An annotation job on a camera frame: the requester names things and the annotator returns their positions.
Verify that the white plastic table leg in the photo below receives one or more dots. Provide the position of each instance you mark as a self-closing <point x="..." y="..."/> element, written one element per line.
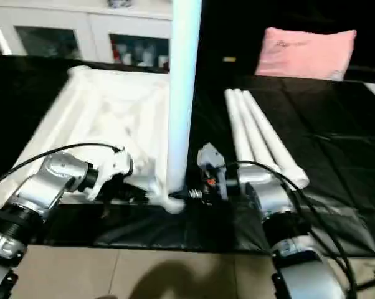
<point x="234" y="118"/>
<point x="182" y="93"/>
<point x="250" y="124"/>
<point x="268" y="134"/>

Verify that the white plastic table top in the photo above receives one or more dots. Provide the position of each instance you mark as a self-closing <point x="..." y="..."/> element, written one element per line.
<point x="100" y="112"/>

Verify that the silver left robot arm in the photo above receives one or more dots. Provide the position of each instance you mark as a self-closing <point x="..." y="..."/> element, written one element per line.
<point x="38" y="187"/>

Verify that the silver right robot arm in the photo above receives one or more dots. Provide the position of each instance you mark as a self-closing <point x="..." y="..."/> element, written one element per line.
<point x="287" y="237"/>

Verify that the black work mat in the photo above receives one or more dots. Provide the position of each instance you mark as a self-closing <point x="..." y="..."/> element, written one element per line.
<point x="337" y="149"/>

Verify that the red bottle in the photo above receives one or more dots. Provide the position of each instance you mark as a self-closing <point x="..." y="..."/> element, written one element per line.
<point x="116" y="51"/>

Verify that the pink pillow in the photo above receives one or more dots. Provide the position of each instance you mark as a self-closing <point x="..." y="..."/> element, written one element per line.
<point x="306" y="53"/>

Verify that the white glass-door cabinet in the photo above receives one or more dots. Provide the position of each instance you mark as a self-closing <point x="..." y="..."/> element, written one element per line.
<point x="81" y="18"/>

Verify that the black tripod stand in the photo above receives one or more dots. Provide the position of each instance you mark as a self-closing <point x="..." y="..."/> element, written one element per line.
<point x="371" y="280"/>

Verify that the dark patterned ornament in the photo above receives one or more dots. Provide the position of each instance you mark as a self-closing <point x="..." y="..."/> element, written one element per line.
<point x="119" y="2"/>

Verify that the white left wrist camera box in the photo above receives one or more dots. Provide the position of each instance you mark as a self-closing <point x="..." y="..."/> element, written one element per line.
<point x="116" y="165"/>

